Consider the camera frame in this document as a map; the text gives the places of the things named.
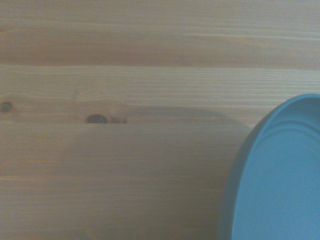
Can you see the teal round plate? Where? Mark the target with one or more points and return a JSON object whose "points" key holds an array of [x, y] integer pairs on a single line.
{"points": [[277, 180]]}

